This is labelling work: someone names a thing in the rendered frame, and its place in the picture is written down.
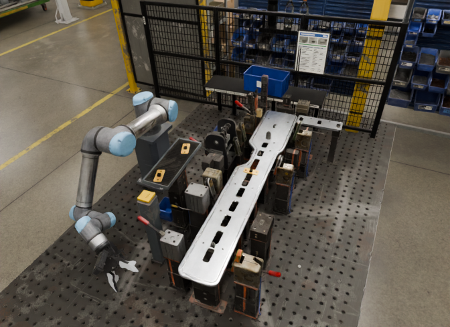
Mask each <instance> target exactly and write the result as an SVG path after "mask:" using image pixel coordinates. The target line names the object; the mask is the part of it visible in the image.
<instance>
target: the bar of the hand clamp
mask: <svg viewBox="0 0 450 327"><path fill-rule="evenodd" d="M247 97H248V101H249V106H250V115H254V117H256V112H255V107H254V98H256V97H257V94H256V93H255V94H253V92H250V93H249V94H248V95H247Z"/></svg>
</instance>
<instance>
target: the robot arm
mask: <svg viewBox="0 0 450 327"><path fill-rule="evenodd" d="M133 106H134V110H135V115H136V119H135V120H133V121H131V122H130V123H128V124H127V125H119V126H118V127H115V128H114V129H111V128H108V127H103V126H99V127H95V128H93V129H91V130H90V131H89V132H88V133H87V134H86V135H85V137H84V139H83V141H82V145H81V149H80V152H81V153H82V161H81V167H80V177H79V183H78V192H77V197H76V205H74V206H73V207H71V210H70V212H69V216H70V218H71V219H72V220H75V221H76V224H75V228H76V230H77V231H78V233H80V235H81V236H82V237H83V239H84V240H85V241H86V242H87V243H88V244H89V246H90V247H91V248H92V250H93V251H95V253H96V254H98V253H100V254H99V255H98V258H97V260H96V264H95V266H94V268H93V272H92V273H93V274H95V275H98V274H99V273H101V272H102V270H103V268H104V275H105V277H106V279H107V281H108V282H109V283H110V285H111V287H112V288H113V289H114V290H115V291H116V292H118V289H117V286H116V283H117V281H118V280H119V276H118V275H115V269H117V268H118V267H119V266H121V267H122V268H127V269H128V270H131V271H132V272H137V273H138V272H139V271H138V269H137V268H136V267H135V263H136V261H125V259H126V258H128V256H127V254H126V253H125V252H124V251H123V250H122V249H119V250H118V249H117V248H116V246H115V245H114V244H113V242H112V241H110V242H109V241H108V239H107V238H106V237H105V236H104V234H103V233H102V232H103V231H105V230H106V229H109V228H110V227H112V226H114V225H115V222H116V218H115V216H114V214H113V213H111V212H105V213H104V214H102V213H99V212H97V211H94V210H92V202H93V197H94V187H95V182H96V173H97V168H98V159H99V156H100V155H102V152H105V153H109V154H113V155H115V156H121V157H126V156H128V155H130V154H131V153H132V152H133V149H134V148H135V146H136V140H137V139H138V138H139V137H140V136H152V135H155V134H157V133H158V132H160V130H161V125H162V124H164V123H165V122H167V121H169V122H174V121H175V120H176V118H177V114H178V106H177V103H176V102H175V101H172V100H167V99H161V98H157V97H153V94H152V93H151V92H140V93H139V94H136V95H135V96H134V97H133ZM121 252H123V253H124V254H125V255H126V256H124V255H123V254H122V253H121ZM124 258H125V259H124Z"/></svg>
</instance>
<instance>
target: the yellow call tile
mask: <svg viewBox="0 0 450 327"><path fill-rule="evenodd" d="M154 196H155V193H154V192H150V191H147V190H143V191H142V193H141V194H140V195H139V197H138V198H137V200H140V201H142V202H146V203H150V201H151V200H152V198H153V197H154Z"/></svg>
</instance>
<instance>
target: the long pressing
mask: <svg viewBox="0 0 450 327"><path fill-rule="evenodd" d="M297 118H298V117H297V116H296V115H292V114H288V113H281V112H276V111H266V112H265V114H264V115H263V117H262V119H261V120H260V123H259V124H258V126H257V128H256V129H255V131H254V133H253V134H252V136H251V138H250V139H249V142H248V143H249V145H250V146H251V147H252V148H253V149H254V151H253V153H252V155H251V157H250V159H249V161H248V162H247V163H245V164H242V165H239V166H236V167H235V169H234V171H233V172H232V174H231V176H230V178H229V179H228V181H227V183H226V185H225V187H224V188H223V190H222V192H221V193H220V195H219V197H218V199H217V201H216V202H215V204H214V205H213V207H212V209H211V211H210V213H209V215H208V216H207V218H206V220H205V221H204V223H203V225H202V227H201V229H200V230H199V232H198V233H197V235H196V237H195V239H194V241H193V242H192V244H191V246H190V247H189V249H188V251H187V253H186V254H185V256H184V258H183V260H182V261H181V263H180V265H179V267H178V272H179V275H180V276H181V277H182V278H185V279H188V280H190V281H194V282H196V283H199V284H202V285H205V286H207V287H215V286H217V285H218V284H219V283H220V282H221V280H222V277H223V275H224V273H225V271H226V268H227V266H228V264H229V262H230V260H231V258H232V255H233V253H234V250H235V248H236V246H237V244H238V242H239V240H240V237H241V235H242V233H243V230H244V228H245V226H246V224H247V222H248V220H249V217H250V215H251V213H252V210H253V208H254V206H255V204H256V201H257V200H258V197H259V195H260V193H261V190H262V188H263V186H264V184H265V182H266V180H267V177H268V175H269V173H270V170H271V168H272V166H273V164H274V162H275V160H276V157H277V156H278V155H279V154H280V153H282V152H283V151H284V150H285V148H286V145H287V143H288V140H289V138H290V136H291V134H292V131H293V129H294V126H295V124H296V121H297ZM274 124H276V125H275V128H273V125H274ZM267 131H270V132H271V139H266V133H267ZM263 143H268V145H267V147H262V145H263ZM259 151H263V152H264V153H263V155H262V156H258V155H257V154H258V152H259ZM255 159H259V160H260V161H259V163H258V165H257V167H256V169H255V170H258V171H259V173H258V175H253V174H251V175H252V177H251V179H250V181H249V183H248V185H247V186H242V183H243V181H244V179H245V177H246V175H247V174H248V173H244V172H243V170H244V168H251V166H252V164H253V162H254V160H255ZM240 188H244V189H245V191H244V193H243V195H242V197H241V198H239V197H236V195H237V193H238V191H239V189H240ZM233 201H236V202H238V205H237V207H236V209H235V211H234V212H232V211H229V208H230V206H231V204H232V202H233ZM220 210H221V212H220ZM225 216H231V219H230V221H229V223H228V225H227V226H226V227H223V226H221V224H222V221H223V220H224V217H225ZM218 231H220V232H223V235H222V237H221V239H220V241H219V243H218V244H215V245H216V246H215V248H211V247H210V246H211V245H210V243H211V242H212V241H213V239H214V237H215V235H216V233H217V232H218ZM208 249H213V250H214V253H213V255H212V257H211V259H210V261H209V262H207V263H206V262H204V261H202V260H203V258H204V256H205V254H206V252H207V250H208ZM222 249H224V250H222Z"/></svg>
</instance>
